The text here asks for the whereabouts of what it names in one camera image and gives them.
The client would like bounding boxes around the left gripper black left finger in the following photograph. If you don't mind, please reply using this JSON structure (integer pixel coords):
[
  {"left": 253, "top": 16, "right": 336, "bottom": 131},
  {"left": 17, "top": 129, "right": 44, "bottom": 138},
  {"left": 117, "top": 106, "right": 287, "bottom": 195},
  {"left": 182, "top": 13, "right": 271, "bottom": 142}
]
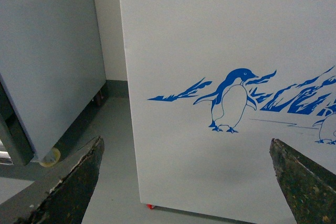
[{"left": 1, "top": 136, "right": 104, "bottom": 223}]

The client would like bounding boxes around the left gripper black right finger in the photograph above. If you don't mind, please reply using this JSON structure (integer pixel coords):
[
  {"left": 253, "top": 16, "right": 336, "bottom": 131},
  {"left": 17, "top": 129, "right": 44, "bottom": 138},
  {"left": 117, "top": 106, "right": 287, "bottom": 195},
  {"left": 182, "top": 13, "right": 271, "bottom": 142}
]
[{"left": 269, "top": 138, "right": 335, "bottom": 223}]

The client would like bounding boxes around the translucent cabinet caster wheel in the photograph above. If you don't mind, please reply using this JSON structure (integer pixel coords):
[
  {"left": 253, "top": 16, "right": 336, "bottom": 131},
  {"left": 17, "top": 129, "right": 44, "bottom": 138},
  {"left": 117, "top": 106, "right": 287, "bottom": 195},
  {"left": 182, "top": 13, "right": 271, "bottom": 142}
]
[{"left": 39, "top": 147, "right": 61, "bottom": 168}]

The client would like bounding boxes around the grey cabinet on wheels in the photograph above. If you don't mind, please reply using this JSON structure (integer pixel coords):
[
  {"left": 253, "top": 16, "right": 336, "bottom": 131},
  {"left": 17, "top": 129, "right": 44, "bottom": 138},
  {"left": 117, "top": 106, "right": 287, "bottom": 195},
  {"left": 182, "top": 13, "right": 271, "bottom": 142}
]
[{"left": 1, "top": 0, "right": 106, "bottom": 166}]

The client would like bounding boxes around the white chest freezer blue rim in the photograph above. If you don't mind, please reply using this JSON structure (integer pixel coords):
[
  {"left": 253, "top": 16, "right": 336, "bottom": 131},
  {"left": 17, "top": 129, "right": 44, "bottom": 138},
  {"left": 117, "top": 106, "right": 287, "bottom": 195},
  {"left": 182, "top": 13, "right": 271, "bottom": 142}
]
[{"left": 120, "top": 0, "right": 335, "bottom": 223}]

